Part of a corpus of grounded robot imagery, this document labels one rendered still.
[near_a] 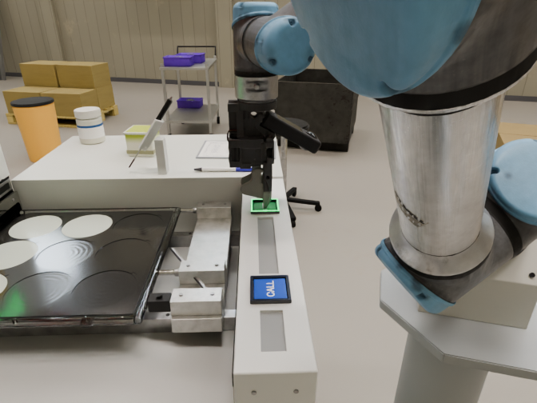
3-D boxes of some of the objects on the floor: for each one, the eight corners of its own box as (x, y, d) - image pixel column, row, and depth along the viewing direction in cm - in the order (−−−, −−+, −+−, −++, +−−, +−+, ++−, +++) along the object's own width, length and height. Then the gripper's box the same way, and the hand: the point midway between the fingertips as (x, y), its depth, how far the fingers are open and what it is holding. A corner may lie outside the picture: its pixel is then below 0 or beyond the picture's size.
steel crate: (355, 128, 483) (360, 69, 453) (353, 155, 394) (359, 85, 364) (289, 125, 499) (290, 67, 469) (272, 149, 410) (272, 81, 380)
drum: (17, 161, 378) (0, 103, 354) (46, 150, 409) (32, 95, 385) (47, 165, 369) (32, 105, 345) (74, 153, 400) (62, 97, 376)
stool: (328, 200, 302) (334, 117, 274) (308, 231, 260) (313, 137, 232) (264, 189, 321) (263, 110, 293) (235, 217, 278) (232, 127, 250)
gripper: (228, 94, 74) (233, 197, 83) (226, 105, 66) (231, 218, 75) (275, 94, 74) (274, 197, 83) (278, 105, 66) (276, 217, 75)
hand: (268, 201), depth 79 cm, fingers closed
